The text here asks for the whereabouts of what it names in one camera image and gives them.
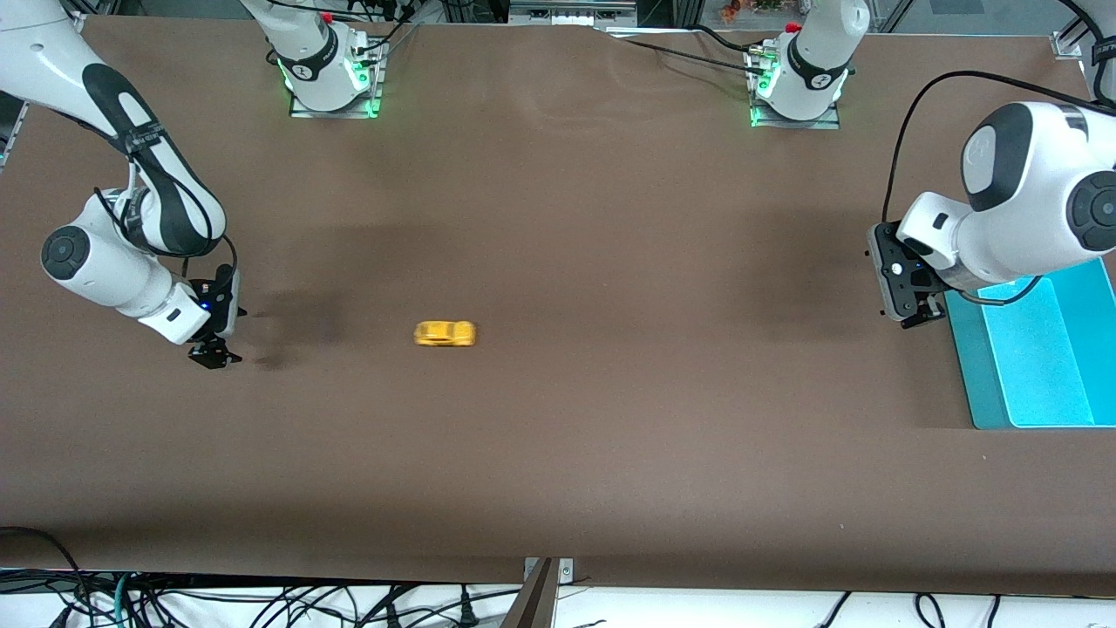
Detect yellow beetle toy car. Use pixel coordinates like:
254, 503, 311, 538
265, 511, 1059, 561
413, 320, 478, 348

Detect teal plastic bin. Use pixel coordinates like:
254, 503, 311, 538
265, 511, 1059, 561
944, 257, 1116, 430

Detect brown table cover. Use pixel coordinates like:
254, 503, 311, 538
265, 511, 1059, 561
0, 16, 1116, 598

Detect silver device behind table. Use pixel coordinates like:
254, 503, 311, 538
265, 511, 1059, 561
508, 0, 642, 29

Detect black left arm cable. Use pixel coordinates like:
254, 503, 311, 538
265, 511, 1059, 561
882, 72, 1116, 308

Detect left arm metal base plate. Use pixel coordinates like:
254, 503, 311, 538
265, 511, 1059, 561
748, 48, 843, 131

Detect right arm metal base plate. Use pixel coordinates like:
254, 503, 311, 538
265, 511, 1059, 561
289, 39, 385, 119

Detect aluminium frame profile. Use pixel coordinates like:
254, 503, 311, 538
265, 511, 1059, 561
1051, 0, 1116, 62

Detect tangled black floor cables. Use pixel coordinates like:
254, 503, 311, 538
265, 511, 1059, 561
0, 526, 524, 628

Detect loose black floor cables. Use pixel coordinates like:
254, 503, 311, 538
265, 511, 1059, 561
815, 591, 1004, 628

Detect black cable on table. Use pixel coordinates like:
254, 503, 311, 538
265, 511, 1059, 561
610, 24, 772, 78

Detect black cables at arm base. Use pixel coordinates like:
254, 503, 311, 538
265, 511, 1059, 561
344, 0, 419, 62

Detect dark metal post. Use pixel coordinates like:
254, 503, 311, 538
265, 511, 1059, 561
500, 558, 561, 628

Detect small metal table bracket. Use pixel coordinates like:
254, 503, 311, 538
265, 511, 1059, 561
523, 556, 576, 585

